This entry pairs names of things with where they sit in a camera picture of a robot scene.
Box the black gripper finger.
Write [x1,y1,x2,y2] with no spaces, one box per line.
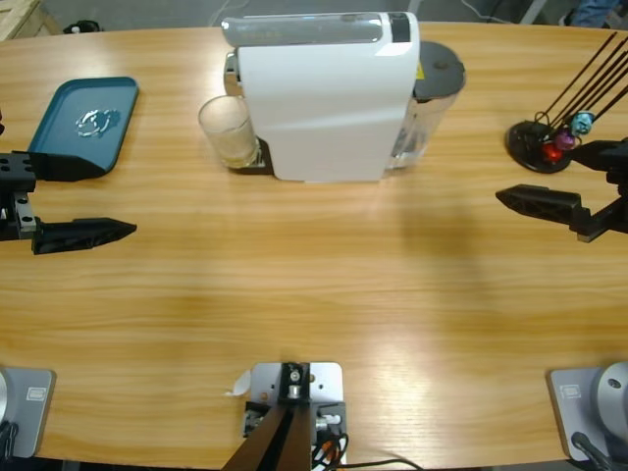
[31,217,138,256]
[571,138,628,174]
[495,183,593,233]
[27,151,114,183]

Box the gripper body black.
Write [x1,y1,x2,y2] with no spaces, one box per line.
[577,166,628,244]
[0,151,39,242]

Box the clear drinking glass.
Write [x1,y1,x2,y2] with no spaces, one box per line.
[197,95,264,171]

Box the white capsule coffee machine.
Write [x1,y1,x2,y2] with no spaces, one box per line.
[220,10,422,185]

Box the teal plastic tray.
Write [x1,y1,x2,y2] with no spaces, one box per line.
[26,76,141,173]

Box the black capsule holder with rods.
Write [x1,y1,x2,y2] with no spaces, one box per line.
[504,31,628,175]

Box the person in blue jeans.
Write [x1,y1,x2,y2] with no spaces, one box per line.
[558,0,628,28]

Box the small black floor object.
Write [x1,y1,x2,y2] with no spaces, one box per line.
[66,19,105,35]

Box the grey metal furniture leg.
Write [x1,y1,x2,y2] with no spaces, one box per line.
[519,0,549,25]

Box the light wooden pallet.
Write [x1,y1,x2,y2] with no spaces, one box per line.
[0,0,65,43]

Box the clear water tank dark lid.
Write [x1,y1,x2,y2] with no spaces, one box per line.
[387,39,467,171]

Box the white paper tab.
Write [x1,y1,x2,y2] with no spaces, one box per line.
[224,370,252,397]

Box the orange plastic clip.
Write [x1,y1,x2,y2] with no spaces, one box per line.
[313,439,344,462]

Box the arm grey base plate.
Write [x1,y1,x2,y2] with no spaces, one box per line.
[0,367,57,458]
[547,361,628,462]

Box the thin white cable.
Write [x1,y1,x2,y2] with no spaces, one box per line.
[210,0,244,26]
[460,0,521,24]

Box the thick black base cable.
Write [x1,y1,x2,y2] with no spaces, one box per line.
[571,431,614,471]
[0,420,20,457]

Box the thin black cable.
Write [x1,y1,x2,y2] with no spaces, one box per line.
[338,458,426,471]

